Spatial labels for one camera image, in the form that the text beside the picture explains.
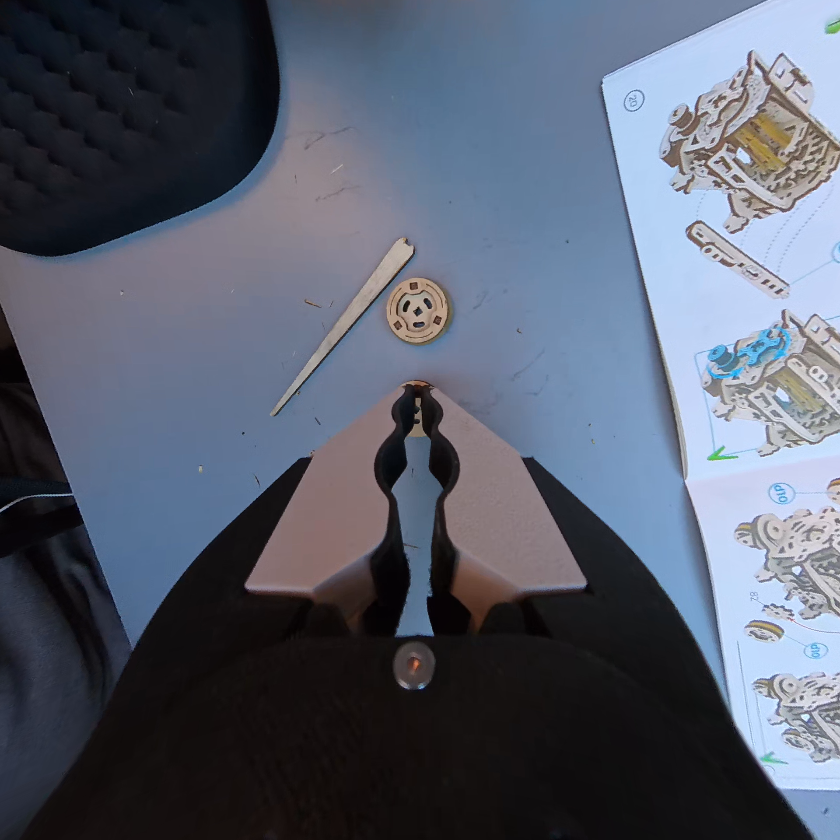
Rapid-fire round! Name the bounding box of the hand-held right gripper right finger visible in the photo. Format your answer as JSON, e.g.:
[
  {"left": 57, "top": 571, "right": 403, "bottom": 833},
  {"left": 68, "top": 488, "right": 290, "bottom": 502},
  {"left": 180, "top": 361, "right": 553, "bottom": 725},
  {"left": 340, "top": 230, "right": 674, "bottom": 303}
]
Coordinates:
[{"left": 419, "top": 384, "right": 588, "bottom": 637}]

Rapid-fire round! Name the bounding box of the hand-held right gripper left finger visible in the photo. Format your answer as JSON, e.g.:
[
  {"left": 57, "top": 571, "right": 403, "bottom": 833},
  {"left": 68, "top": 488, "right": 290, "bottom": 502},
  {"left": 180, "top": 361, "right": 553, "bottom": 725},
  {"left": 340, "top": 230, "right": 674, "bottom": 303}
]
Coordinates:
[{"left": 245, "top": 384, "right": 421, "bottom": 637}]

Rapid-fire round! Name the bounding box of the wooden disc with pegs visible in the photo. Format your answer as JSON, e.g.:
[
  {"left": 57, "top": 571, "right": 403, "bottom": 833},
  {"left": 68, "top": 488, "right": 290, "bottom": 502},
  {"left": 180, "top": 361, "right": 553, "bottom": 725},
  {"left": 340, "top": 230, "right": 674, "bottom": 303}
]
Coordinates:
[{"left": 400, "top": 378, "right": 435, "bottom": 439}]

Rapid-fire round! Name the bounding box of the grey desk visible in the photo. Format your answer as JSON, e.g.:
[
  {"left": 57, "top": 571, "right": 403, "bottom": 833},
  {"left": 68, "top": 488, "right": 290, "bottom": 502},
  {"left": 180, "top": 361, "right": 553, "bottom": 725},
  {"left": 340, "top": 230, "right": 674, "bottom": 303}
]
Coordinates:
[{"left": 0, "top": 0, "right": 840, "bottom": 840}]

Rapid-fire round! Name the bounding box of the tapered wooden stick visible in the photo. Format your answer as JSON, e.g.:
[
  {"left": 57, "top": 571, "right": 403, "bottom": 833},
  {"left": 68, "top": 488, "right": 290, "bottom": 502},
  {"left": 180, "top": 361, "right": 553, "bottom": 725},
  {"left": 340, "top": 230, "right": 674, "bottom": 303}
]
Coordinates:
[{"left": 270, "top": 238, "right": 416, "bottom": 417}]

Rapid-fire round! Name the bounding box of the thick wooden wheel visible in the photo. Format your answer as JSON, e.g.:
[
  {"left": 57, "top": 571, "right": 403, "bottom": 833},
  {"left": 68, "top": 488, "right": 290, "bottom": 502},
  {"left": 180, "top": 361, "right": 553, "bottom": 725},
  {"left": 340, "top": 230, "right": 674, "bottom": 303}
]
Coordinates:
[{"left": 385, "top": 277, "right": 454, "bottom": 345}]

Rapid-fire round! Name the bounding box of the person's dark clothing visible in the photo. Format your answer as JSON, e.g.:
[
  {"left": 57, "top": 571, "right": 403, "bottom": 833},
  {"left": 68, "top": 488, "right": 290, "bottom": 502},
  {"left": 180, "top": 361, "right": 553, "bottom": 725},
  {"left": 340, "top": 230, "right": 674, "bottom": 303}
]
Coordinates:
[{"left": 0, "top": 308, "right": 135, "bottom": 840}]

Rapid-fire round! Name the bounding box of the instruction booklet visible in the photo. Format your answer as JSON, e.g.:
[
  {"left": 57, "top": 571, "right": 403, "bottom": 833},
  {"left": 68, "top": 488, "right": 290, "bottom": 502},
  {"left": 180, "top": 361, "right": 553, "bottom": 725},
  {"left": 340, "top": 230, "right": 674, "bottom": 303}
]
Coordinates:
[{"left": 602, "top": 0, "right": 840, "bottom": 791}]

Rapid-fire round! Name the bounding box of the black quilted cushion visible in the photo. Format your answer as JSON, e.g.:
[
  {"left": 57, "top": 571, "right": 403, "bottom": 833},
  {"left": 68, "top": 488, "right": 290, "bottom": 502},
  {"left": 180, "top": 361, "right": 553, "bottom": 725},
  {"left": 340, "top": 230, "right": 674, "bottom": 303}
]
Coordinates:
[{"left": 0, "top": 0, "right": 282, "bottom": 258}]

